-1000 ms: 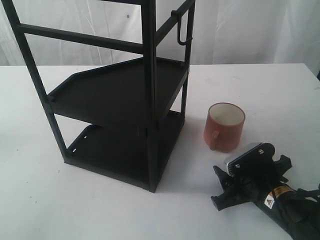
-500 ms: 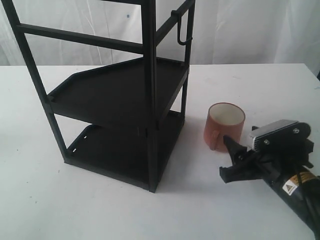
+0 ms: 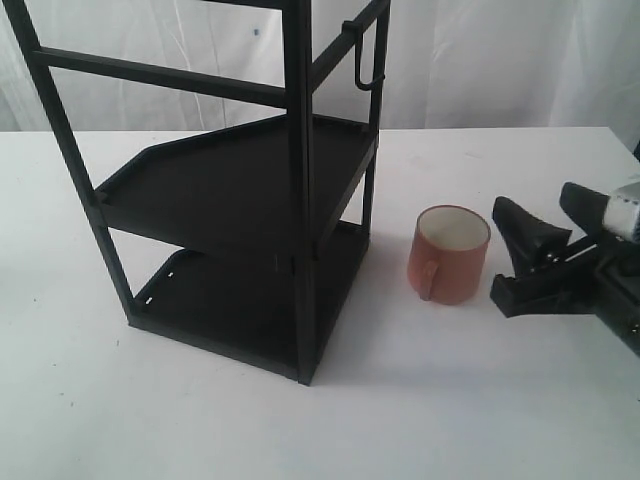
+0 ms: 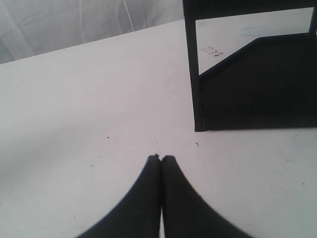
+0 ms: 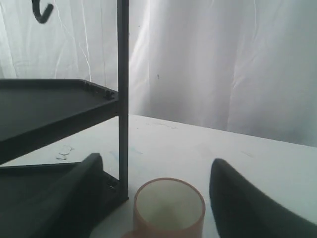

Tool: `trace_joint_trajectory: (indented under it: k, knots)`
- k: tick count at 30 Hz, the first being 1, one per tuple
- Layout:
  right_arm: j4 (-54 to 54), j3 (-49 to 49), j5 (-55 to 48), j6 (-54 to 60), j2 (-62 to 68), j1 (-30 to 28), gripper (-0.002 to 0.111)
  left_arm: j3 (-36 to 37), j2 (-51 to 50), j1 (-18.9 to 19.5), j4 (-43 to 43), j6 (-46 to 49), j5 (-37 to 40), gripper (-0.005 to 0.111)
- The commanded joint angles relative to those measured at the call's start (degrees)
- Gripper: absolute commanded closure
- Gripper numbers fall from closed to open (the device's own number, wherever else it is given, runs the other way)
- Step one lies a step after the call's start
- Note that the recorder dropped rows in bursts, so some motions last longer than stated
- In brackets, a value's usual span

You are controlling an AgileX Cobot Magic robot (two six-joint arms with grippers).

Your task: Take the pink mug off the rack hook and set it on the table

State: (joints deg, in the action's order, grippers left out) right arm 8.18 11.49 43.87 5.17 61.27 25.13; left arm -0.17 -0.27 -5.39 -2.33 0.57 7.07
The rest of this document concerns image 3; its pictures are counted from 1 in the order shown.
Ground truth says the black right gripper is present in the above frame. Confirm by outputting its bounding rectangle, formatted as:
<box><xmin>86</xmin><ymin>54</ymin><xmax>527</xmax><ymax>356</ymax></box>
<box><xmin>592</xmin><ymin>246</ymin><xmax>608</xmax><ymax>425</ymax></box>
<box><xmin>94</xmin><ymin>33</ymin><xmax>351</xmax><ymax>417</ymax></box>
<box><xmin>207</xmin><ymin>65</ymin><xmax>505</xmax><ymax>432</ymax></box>
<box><xmin>490</xmin><ymin>196</ymin><xmax>639</xmax><ymax>350</ymax></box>

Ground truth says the pink ceramic mug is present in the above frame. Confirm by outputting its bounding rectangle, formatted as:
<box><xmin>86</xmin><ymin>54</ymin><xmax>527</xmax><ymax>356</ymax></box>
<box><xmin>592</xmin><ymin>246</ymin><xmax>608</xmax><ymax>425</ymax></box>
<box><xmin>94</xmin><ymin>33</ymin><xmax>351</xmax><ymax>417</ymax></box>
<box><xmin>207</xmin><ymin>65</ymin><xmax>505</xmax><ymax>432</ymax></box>
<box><xmin>407</xmin><ymin>205</ymin><xmax>491</xmax><ymax>306</ymax></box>

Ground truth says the black metal hook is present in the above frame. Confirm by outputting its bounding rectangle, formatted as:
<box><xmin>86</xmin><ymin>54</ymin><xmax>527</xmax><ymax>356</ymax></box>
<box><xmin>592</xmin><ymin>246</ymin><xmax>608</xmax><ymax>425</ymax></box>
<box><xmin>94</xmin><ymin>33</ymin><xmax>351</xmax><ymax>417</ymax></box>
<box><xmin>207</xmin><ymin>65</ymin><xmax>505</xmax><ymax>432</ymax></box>
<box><xmin>342</xmin><ymin>20</ymin><xmax>385</xmax><ymax>92</ymax></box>

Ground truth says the black metal shelf rack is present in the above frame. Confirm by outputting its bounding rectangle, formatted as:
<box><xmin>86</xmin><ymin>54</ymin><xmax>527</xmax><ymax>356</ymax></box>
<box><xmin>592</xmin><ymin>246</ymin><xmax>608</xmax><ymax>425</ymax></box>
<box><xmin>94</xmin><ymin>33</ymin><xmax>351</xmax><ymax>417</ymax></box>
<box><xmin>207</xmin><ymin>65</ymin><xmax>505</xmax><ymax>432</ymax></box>
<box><xmin>4</xmin><ymin>1</ymin><xmax>391</xmax><ymax>385</ymax></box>

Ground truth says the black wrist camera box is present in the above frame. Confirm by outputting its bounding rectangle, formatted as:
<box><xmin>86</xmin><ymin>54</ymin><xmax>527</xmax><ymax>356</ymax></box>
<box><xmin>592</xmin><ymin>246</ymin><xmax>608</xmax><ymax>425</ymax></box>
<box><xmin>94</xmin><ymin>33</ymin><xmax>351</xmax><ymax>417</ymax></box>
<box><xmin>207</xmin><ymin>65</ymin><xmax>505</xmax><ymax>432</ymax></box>
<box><xmin>560</xmin><ymin>182</ymin><xmax>639</xmax><ymax>244</ymax></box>

